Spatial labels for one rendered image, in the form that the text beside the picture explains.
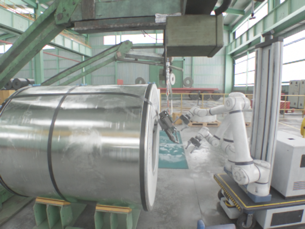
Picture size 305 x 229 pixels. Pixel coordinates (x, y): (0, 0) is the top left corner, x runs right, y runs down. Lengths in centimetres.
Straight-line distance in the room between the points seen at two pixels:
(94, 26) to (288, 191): 208
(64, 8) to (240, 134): 158
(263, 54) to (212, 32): 144
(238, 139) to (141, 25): 115
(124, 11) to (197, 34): 61
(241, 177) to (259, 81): 97
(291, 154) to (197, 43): 151
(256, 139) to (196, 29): 163
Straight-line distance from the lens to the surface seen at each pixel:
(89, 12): 125
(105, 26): 119
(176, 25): 70
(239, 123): 165
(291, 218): 218
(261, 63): 210
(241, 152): 165
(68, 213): 207
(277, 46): 189
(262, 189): 185
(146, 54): 264
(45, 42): 151
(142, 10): 117
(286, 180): 206
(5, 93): 1119
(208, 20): 71
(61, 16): 136
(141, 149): 121
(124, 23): 117
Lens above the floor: 132
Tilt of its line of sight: 8 degrees down
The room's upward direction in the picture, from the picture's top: straight up
